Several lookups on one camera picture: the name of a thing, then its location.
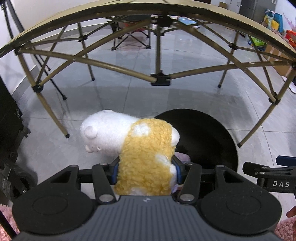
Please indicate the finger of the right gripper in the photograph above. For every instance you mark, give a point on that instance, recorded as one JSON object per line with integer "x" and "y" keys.
{"x": 286, "y": 161}

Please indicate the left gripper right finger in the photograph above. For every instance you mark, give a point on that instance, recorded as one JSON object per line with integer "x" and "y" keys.
{"x": 182, "y": 169}

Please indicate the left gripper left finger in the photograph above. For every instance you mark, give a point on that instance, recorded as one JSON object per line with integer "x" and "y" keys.
{"x": 111, "y": 171}

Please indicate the white and yellow plush toy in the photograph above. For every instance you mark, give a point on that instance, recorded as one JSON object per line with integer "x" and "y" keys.
{"x": 144, "y": 146}

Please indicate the black round trash bin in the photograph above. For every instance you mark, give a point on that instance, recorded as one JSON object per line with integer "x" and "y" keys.
{"x": 204, "y": 139}

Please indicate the green packaged bag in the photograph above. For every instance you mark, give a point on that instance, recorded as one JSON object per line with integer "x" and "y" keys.
{"x": 258, "y": 42}

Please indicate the red gift box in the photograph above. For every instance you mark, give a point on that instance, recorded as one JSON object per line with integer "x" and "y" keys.
{"x": 291, "y": 37}

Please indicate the blue gift bag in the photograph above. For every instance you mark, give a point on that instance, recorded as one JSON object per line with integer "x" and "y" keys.
{"x": 273, "y": 20}

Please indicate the black folding chair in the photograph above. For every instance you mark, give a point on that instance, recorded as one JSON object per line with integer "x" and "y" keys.
{"x": 122, "y": 22}

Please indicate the grey refrigerator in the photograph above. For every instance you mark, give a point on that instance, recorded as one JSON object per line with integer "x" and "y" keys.
{"x": 255, "y": 9}

